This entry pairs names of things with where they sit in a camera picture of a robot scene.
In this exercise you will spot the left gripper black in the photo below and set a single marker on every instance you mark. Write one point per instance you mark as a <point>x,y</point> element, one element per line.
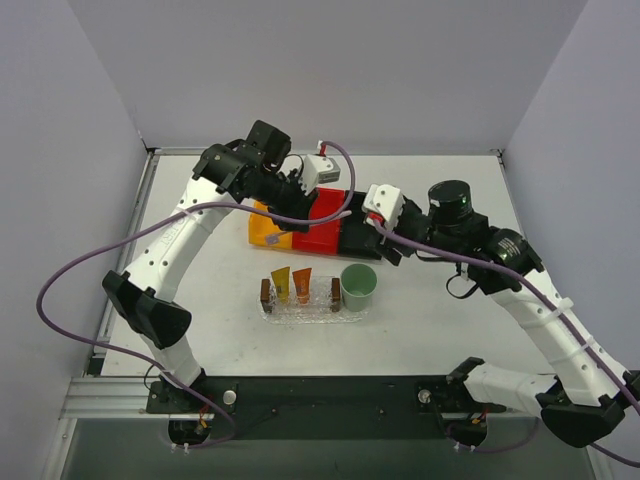
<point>295,206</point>

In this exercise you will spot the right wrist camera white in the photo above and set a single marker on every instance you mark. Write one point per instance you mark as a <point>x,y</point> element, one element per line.
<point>383,203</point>

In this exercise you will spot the orange toothpaste tube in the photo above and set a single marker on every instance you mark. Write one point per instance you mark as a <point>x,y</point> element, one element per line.
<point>302,278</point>

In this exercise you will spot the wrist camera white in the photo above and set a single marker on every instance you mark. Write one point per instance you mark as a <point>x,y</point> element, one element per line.
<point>383,203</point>
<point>318,170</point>

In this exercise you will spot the mint green cup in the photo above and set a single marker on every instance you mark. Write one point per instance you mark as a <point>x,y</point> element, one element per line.
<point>358,284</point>

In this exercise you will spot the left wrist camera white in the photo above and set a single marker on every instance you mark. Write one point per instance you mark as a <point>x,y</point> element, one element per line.
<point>318,170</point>

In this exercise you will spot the red plastic bin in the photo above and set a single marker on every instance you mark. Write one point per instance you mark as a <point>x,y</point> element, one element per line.
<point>323,239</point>

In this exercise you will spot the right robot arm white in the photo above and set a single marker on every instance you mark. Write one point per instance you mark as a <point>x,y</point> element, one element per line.
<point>585,396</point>

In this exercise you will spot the yellow plastic bin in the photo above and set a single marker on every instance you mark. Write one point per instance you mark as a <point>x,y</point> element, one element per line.
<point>262,232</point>

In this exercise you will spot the clear textured oval tray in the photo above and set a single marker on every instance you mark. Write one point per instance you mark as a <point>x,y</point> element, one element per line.
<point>343,316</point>

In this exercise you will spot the clear toothbrush holder brown ends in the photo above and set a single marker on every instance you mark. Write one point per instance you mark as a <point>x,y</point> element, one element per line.
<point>320,295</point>

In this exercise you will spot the pink toothbrush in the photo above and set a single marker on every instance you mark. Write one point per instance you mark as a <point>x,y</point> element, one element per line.
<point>310,225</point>

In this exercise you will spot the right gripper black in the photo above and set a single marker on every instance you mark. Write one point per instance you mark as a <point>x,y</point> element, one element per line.
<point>395,240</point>

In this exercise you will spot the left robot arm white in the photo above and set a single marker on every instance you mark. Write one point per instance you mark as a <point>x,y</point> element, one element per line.
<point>225,175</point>

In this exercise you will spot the yellow toothpaste tube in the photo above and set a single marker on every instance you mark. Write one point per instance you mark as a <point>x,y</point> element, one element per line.
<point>281,282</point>

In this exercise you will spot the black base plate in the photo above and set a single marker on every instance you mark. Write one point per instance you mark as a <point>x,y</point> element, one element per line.
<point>322,408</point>

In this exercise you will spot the black plastic bin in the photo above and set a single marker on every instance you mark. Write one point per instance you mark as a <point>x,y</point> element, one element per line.
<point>353,240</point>

